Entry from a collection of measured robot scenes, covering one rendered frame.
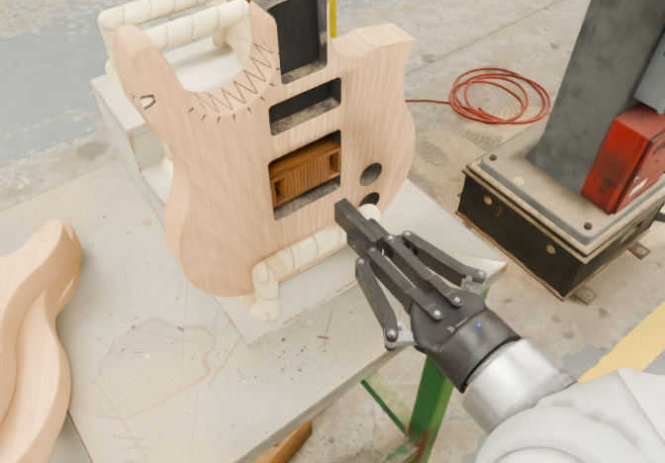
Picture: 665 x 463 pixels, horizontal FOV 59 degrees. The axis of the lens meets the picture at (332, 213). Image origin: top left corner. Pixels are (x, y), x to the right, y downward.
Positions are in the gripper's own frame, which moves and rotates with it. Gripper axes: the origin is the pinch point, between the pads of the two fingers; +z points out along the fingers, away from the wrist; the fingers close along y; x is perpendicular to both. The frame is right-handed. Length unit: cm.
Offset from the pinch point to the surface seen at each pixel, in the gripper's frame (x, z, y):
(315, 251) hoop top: -10.6, 7.0, -1.3
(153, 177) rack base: -12.6, 33.9, -12.3
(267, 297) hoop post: -14.5, 6.9, -8.9
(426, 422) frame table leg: -79, -2, 19
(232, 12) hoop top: 5.5, 39.1, 6.7
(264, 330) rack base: -20.7, 6.4, -10.4
